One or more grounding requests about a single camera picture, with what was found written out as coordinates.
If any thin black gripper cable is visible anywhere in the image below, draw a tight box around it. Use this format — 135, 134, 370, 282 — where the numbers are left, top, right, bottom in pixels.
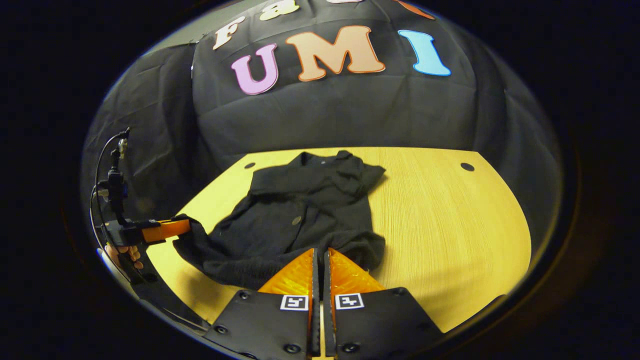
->
89, 129, 132, 261

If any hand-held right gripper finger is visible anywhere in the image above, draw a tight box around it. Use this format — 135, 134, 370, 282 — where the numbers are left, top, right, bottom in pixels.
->
204, 248, 321, 360
322, 247, 445, 360

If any plain black backdrop cloth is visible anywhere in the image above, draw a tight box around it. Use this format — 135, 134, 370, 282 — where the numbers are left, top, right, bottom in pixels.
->
80, 42, 221, 221
470, 30, 563, 261

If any black buttoned garment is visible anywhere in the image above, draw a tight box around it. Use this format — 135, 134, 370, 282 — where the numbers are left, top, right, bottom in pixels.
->
172, 150, 387, 291

